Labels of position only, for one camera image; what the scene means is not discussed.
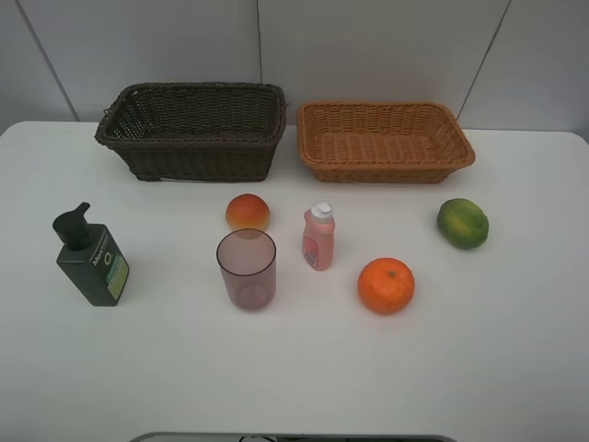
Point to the dark green pump bottle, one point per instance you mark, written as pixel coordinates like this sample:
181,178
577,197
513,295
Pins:
91,258

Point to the translucent purple plastic cup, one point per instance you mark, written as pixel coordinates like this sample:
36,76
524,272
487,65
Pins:
247,261

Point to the orange-red bun toy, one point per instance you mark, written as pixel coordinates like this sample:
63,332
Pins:
247,211

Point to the orange tangerine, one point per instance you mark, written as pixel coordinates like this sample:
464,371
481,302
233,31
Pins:
386,286

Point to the pink dish soap bottle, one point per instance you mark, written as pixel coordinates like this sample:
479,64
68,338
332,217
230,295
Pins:
318,236

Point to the green lime fruit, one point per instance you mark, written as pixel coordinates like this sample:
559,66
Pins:
463,224

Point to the orange wicker basket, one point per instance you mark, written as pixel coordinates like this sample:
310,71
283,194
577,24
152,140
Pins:
399,142

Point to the dark brown wicker basket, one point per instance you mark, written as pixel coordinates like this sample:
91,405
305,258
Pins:
207,131

